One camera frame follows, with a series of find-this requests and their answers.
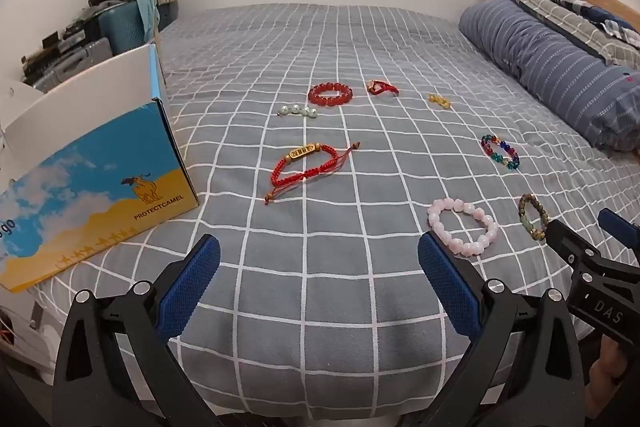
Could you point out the cluttered bedside desk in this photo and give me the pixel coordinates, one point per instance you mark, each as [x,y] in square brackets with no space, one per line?
[75,62]

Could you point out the person's right hand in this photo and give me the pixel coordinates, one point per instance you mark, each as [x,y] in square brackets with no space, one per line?
[607,369]

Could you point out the teal suitcase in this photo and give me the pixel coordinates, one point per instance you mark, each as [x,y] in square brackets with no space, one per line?
[122,27]

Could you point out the grey checked bed sheet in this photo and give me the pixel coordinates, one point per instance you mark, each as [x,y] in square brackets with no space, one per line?
[325,207]

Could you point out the blue and yellow cardboard box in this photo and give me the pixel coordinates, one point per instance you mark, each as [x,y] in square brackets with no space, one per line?
[75,187]

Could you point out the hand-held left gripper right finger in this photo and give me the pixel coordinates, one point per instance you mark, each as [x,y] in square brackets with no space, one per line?
[445,277]

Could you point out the rolled blue striped duvet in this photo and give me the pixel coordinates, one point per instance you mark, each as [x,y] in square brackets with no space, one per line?
[550,57]

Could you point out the teal cloth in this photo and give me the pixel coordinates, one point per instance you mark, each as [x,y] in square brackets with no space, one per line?
[147,12]

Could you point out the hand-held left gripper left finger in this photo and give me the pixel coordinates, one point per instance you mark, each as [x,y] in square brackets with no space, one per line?
[192,287]

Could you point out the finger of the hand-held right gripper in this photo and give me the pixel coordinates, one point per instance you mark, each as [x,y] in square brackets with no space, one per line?
[614,223]
[565,238]

